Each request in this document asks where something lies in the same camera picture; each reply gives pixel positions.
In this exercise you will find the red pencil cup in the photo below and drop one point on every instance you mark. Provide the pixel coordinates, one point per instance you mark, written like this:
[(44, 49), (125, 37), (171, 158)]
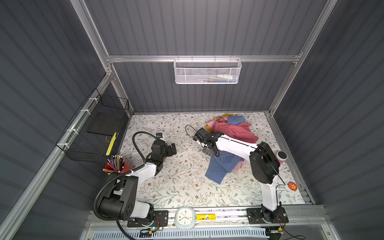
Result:
[(116, 164)]

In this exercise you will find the light pink cloth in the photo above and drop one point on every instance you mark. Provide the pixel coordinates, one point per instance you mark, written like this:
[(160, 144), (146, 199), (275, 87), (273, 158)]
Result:
[(238, 120)]

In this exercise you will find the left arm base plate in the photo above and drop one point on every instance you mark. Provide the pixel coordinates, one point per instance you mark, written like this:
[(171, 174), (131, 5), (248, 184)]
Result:
[(155, 219)]

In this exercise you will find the black wire wall basket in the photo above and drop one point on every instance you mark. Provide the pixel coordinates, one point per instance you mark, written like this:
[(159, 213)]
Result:
[(88, 137)]

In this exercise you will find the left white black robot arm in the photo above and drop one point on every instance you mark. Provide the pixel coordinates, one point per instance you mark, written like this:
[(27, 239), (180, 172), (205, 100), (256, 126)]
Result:
[(117, 199)]

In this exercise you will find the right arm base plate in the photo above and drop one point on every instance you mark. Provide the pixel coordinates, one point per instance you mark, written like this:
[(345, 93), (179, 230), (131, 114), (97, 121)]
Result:
[(263, 215)]

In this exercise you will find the white wire wall basket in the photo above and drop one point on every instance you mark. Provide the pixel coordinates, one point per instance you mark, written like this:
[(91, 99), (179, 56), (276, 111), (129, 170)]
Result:
[(190, 71)]

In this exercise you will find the yellow spirit level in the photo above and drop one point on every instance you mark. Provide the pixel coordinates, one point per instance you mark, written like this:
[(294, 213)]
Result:
[(205, 217)]

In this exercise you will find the yellow ruler in basket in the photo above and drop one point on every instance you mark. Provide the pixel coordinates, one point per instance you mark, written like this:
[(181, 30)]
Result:
[(111, 144)]

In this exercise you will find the white vent grille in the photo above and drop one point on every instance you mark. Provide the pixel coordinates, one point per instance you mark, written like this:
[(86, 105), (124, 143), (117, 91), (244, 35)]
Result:
[(203, 233)]

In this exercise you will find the items in white basket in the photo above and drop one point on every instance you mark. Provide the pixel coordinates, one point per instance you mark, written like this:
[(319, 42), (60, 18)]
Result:
[(226, 79)]

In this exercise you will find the red round sticker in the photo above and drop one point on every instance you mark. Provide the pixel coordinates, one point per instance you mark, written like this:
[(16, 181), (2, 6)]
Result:
[(292, 186)]

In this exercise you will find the mint analog clock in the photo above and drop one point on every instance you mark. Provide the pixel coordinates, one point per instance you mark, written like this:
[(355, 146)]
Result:
[(185, 218)]

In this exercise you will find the yellow cloth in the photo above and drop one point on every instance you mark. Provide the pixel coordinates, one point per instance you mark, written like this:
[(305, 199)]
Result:
[(222, 118)]

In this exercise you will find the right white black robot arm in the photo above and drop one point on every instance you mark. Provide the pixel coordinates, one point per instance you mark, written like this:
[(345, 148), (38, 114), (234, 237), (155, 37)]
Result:
[(264, 164)]

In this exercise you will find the dark pink shirt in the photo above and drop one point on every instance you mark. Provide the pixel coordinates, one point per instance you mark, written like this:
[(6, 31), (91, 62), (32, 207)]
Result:
[(240, 132)]

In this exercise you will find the blue checked shirt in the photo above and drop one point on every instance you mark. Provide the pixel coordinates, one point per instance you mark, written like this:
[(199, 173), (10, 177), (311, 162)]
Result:
[(220, 165)]

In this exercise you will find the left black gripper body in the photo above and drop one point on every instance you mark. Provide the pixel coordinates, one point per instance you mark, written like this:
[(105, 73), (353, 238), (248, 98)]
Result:
[(167, 152)]

